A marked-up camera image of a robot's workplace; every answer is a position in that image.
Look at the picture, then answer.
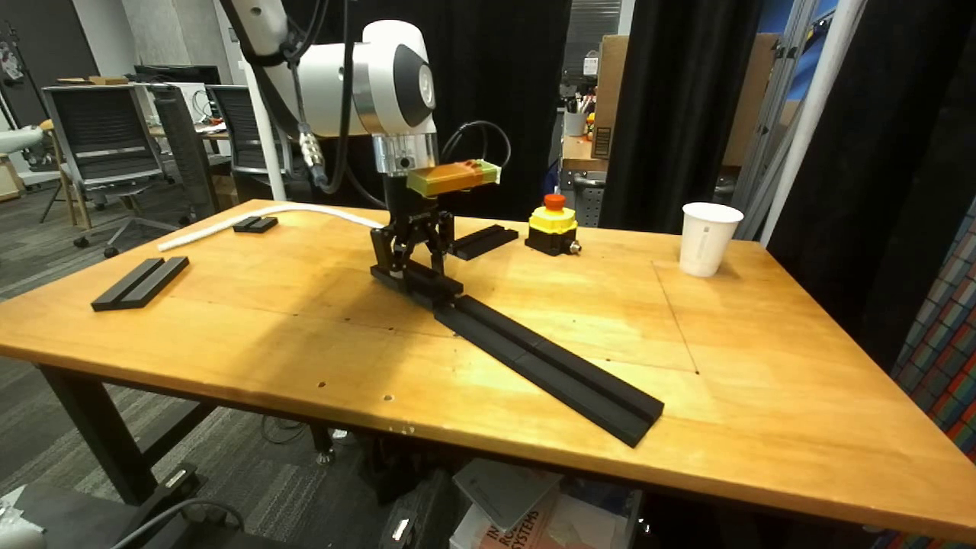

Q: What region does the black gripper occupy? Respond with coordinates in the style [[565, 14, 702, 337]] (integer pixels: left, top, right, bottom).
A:
[[366, 168, 459, 289]]

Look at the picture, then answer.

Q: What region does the wide black grooved track piece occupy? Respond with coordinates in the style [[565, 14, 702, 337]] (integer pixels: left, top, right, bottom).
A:
[[526, 347, 667, 450]]

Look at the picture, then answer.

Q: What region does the yellow emergency stop button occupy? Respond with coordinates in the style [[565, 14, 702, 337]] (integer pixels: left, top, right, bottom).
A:
[[522, 185, 586, 260]]

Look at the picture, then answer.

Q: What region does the small black notched block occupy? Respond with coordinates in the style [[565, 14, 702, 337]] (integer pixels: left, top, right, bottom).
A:
[[229, 212, 279, 239]]

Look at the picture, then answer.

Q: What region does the white slanted pole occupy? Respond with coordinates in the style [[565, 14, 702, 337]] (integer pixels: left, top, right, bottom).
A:
[[756, 0, 870, 249], [238, 59, 289, 204]]

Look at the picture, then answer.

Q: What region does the black office chair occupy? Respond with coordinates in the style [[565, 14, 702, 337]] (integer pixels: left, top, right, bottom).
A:
[[205, 83, 274, 201], [35, 83, 143, 260], [143, 83, 221, 218]]

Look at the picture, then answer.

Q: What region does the wide black curtain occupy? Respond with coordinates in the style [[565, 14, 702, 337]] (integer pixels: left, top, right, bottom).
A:
[[274, 0, 572, 218]]

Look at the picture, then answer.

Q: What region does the brown cardboard box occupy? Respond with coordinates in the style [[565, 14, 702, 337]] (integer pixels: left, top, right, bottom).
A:
[[591, 33, 635, 165]]

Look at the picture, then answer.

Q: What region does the grey flat bag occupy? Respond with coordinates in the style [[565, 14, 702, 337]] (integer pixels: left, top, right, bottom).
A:
[[452, 453, 565, 532]]

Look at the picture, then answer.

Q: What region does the black bag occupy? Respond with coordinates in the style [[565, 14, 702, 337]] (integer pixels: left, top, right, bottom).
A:
[[376, 466, 467, 549]]

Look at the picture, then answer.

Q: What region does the narrow black grooved track piece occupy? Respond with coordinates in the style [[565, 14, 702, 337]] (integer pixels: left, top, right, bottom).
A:
[[87, 254, 193, 315]]

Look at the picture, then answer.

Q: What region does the white paper cup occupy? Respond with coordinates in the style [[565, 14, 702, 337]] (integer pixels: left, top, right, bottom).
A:
[[678, 197, 746, 279]]

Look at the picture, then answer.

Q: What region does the box with red print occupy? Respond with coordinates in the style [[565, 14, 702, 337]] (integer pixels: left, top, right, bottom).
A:
[[446, 486, 647, 549]]

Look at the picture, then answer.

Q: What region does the black table leg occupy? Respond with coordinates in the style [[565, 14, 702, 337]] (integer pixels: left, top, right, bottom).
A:
[[35, 362, 219, 509]]

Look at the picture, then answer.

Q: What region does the brown cardboard board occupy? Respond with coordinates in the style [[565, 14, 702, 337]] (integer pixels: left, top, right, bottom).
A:
[[721, 30, 786, 173]]

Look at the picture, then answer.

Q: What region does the multicoloured woven cloth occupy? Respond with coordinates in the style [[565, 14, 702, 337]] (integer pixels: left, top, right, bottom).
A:
[[891, 194, 976, 464]]

